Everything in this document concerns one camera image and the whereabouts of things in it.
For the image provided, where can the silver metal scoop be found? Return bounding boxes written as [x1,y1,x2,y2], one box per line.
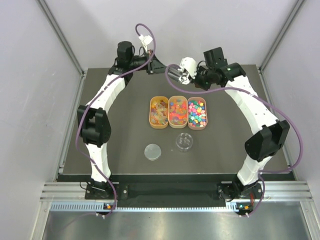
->
[167,67,191,85]

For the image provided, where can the pink tray colourful candies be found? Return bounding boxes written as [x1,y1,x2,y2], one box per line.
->
[187,97,208,130]

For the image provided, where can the orange tray yellow gummies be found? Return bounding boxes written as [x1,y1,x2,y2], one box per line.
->
[148,96,169,129]

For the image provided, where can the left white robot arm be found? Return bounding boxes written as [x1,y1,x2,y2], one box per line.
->
[75,41,165,199]

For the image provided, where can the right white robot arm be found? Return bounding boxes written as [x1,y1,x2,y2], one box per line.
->
[193,47,290,198]

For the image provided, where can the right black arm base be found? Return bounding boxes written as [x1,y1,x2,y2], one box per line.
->
[217,175,263,202]

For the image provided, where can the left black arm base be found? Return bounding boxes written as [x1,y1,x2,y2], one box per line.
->
[79,181,115,200]

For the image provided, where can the clear round jar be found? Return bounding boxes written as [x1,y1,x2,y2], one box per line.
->
[175,132,194,152]

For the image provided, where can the clear round lid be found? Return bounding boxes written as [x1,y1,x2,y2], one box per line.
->
[144,143,162,161]

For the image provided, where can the black base crossbar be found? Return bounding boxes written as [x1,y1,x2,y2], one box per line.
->
[116,182,219,200]

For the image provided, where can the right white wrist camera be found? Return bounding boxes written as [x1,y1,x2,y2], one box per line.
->
[178,57,198,81]

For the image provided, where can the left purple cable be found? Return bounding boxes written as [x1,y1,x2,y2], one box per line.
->
[74,23,158,218]

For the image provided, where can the purple cable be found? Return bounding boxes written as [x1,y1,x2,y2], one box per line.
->
[74,23,158,218]
[165,63,304,218]

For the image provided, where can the left aluminium frame post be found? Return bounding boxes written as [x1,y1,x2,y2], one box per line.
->
[35,0,85,76]

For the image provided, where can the aluminium frame post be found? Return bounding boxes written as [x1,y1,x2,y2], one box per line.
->
[258,0,306,73]
[35,0,85,76]

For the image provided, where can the right aluminium frame post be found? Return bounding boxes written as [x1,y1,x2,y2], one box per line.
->
[258,0,306,73]

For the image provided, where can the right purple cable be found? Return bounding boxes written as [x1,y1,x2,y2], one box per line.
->
[165,63,304,218]

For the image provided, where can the aluminium front rail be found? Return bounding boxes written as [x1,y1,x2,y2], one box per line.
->
[40,181,313,202]

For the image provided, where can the grey slotted cable duct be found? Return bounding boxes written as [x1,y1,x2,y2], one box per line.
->
[50,202,249,213]

